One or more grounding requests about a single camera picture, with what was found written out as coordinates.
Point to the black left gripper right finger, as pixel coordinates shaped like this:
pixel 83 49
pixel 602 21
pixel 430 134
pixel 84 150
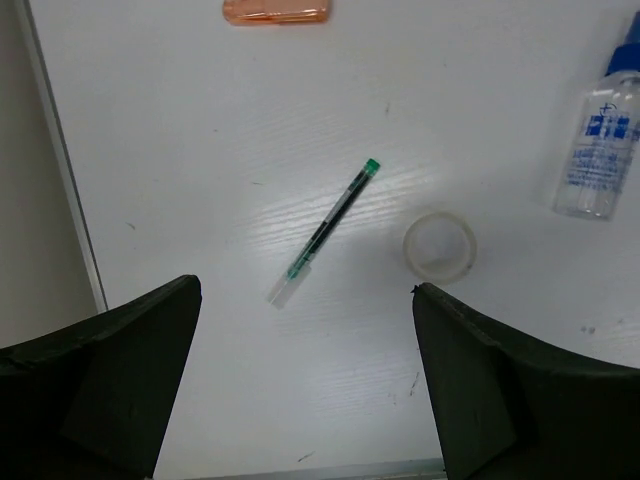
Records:
pixel 510 406

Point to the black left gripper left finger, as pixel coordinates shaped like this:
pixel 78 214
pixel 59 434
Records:
pixel 93 400

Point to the clear tape roll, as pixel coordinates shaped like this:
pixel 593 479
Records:
pixel 439 248

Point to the clear spray bottle blue cap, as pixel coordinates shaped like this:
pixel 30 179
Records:
pixel 607 135

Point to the orange lead case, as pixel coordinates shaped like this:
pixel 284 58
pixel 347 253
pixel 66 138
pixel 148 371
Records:
pixel 275 12

